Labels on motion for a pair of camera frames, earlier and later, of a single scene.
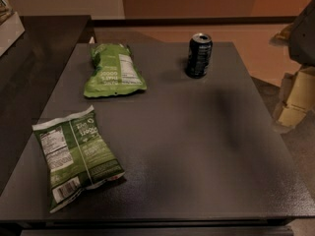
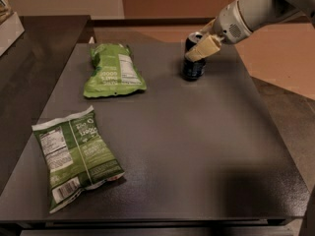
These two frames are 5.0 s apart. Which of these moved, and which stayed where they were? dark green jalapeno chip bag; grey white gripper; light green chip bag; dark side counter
Moved: grey white gripper
Stayed: light green chip bag; dark side counter; dark green jalapeno chip bag
